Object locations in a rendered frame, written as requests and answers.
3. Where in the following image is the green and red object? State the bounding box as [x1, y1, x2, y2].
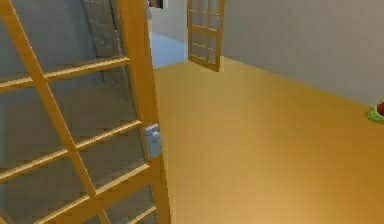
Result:
[367, 99, 384, 123]

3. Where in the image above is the wooden glass-paned room door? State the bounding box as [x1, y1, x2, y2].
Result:
[0, 0, 172, 224]
[186, 0, 227, 73]

